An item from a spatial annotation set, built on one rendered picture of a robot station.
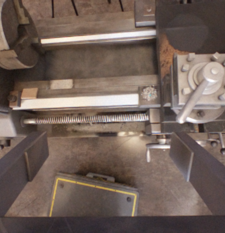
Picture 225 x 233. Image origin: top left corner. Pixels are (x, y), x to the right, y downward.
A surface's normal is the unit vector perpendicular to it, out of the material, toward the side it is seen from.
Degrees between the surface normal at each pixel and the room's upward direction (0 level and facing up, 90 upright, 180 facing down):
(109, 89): 0
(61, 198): 0
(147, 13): 0
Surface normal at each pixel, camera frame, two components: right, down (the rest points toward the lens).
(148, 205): -0.09, -0.12
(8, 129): -0.07, 0.43
